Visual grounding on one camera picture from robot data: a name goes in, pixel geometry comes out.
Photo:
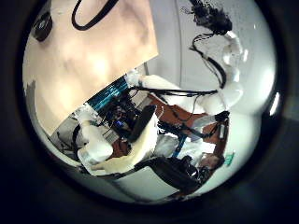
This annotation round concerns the dark round vase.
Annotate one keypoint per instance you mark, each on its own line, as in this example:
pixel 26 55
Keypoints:
pixel 43 26

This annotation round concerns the brown wooden desk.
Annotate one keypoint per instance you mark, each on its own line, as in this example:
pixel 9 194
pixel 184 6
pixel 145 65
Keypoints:
pixel 183 113

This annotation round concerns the ceiling light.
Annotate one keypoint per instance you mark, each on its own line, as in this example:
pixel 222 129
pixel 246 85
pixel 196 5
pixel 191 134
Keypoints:
pixel 274 103

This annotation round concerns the teal striped panel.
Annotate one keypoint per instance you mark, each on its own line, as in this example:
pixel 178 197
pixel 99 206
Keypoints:
pixel 107 95

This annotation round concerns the black wiring under table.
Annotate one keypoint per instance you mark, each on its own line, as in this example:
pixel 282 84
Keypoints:
pixel 121 118

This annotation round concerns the green exit sign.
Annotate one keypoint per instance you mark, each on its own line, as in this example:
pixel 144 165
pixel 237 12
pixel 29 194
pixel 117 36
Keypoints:
pixel 229 158

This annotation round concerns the person in black clothes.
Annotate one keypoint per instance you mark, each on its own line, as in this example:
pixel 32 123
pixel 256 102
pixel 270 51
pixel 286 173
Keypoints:
pixel 174 174

